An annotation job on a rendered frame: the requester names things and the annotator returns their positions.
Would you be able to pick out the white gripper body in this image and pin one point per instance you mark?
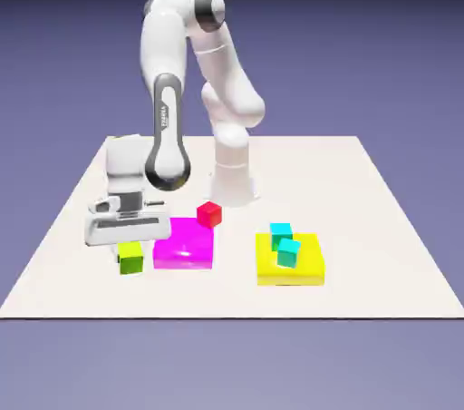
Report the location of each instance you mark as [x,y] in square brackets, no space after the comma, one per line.
[127,230]

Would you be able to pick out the small lime green cube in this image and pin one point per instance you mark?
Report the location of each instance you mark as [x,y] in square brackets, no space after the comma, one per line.
[131,258]

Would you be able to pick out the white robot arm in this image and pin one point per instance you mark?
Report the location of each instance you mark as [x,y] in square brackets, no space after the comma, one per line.
[163,54]

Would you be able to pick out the small red cube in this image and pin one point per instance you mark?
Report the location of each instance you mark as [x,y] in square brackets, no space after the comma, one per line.
[209,214]

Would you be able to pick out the small cyan cube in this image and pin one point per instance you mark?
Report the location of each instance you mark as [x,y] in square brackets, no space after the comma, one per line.
[280,232]
[288,254]

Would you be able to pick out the large magenta box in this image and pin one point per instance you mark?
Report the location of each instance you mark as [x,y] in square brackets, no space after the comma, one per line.
[185,245]

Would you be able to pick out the large yellow box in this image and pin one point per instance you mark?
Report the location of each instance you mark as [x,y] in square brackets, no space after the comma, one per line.
[290,268]

